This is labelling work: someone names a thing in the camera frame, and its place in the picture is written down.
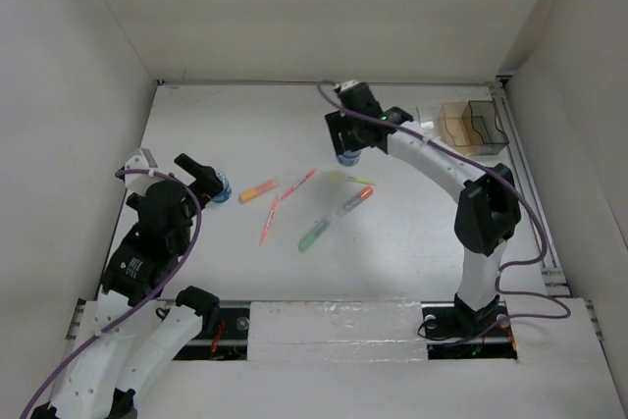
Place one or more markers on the white foam front board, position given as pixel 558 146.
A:
pixel 336 331

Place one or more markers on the amber plastic container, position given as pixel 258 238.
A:
pixel 457 129

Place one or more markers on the clear plastic container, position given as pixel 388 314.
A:
pixel 429 117

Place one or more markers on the grey marker orange cap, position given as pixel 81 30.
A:
pixel 354 201

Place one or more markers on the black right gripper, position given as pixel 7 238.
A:
pixel 338 123

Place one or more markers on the orange highlighter marker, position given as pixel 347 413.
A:
pixel 257 191

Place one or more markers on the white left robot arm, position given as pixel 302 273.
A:
pixel 104 377

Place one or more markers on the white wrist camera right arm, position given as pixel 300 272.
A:
pixel 343 86

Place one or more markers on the orange thin pen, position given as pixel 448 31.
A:
pixel 269 220

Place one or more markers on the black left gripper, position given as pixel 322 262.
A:
pixel 205 175

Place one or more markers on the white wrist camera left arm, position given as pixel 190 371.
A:
pixel 137 171

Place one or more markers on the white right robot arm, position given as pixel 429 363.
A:
pixel 487 211

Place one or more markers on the red thin pen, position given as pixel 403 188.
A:
pixel 295 186

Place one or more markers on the green highlighter marker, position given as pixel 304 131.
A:
pixel 313 234

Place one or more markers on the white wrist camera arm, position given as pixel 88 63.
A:
pixel 343 86
pixel 137 171

